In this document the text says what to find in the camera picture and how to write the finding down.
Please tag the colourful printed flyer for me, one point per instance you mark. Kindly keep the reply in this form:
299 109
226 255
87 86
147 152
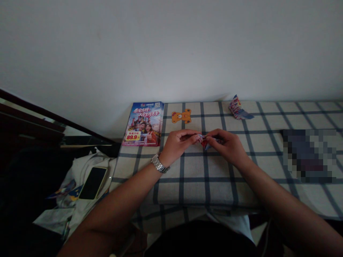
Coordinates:
144 124

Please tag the person's right hand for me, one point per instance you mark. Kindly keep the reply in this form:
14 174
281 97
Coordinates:
227 146

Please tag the white printed cloth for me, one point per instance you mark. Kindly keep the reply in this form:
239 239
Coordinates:
80 187

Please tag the orange bear sticker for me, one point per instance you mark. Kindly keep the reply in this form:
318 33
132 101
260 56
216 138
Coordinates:
181 116

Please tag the dark wooden furniture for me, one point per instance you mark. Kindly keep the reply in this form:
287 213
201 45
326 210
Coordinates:
34 125

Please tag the small printed paper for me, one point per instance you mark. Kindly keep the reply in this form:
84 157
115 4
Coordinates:
205 141

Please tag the checked tablecloth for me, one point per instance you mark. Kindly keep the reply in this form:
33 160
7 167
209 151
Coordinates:
227 160

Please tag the person's body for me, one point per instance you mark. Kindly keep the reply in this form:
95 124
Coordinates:
203 238

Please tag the printed paper sheet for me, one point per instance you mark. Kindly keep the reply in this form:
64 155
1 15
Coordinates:
308 155

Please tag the smartphone with pale case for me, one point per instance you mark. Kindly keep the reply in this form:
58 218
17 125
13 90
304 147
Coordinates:
93 182

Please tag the folded paper figure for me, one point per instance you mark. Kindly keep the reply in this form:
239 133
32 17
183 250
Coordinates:
238 108

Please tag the person's left hand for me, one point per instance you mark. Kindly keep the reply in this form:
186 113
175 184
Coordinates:
172 142

